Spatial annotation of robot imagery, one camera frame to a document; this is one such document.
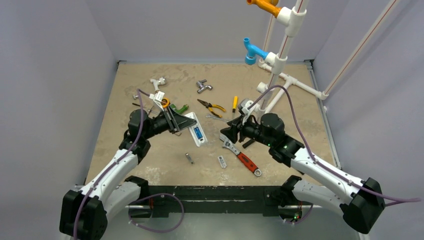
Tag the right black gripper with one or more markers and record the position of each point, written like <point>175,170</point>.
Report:
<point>238,129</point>

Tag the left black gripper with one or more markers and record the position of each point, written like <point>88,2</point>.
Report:
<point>176,122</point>

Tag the blue battery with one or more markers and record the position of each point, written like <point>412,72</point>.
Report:
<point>201,132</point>
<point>198,133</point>

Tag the white remote control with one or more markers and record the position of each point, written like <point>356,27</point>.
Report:
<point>193,116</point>

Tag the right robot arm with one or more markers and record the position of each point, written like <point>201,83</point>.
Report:
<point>359,202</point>

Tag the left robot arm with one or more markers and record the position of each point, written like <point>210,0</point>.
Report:
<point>85,213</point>

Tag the green plastic faucet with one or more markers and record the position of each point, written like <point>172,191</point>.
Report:
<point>181,110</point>

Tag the orange tape measure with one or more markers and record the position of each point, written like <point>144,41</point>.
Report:
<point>165,102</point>

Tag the silver combination wrench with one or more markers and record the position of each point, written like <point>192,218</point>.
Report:
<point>216,118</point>

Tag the red adjustable wrench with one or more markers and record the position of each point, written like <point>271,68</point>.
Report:
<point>246,161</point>

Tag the silver metal transceiver module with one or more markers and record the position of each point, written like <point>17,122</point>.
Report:
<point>189,158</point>

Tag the white plastic faucet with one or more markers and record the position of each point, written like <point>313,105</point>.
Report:
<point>158,82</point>

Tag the chrome faucet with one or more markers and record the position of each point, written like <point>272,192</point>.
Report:
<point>202,86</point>

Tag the blue pipe tap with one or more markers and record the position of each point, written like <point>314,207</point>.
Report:
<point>252,51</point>

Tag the white PVC pipe stand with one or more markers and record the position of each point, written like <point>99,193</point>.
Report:
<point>292,19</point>

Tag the orange pipe fitting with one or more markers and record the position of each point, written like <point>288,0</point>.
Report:
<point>269,6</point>

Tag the black handled hammer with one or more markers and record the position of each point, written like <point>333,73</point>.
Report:
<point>248,143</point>

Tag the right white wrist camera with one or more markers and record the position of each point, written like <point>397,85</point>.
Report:
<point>245,109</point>

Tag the yellow handled screwdriver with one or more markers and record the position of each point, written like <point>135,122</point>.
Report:
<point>234,104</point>

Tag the yellow handled pliers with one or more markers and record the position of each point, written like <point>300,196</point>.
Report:
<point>211,108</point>

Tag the aluminium rail frame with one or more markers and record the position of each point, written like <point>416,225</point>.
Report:
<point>130,192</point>

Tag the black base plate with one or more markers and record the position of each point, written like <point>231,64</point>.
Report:
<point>268,201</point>

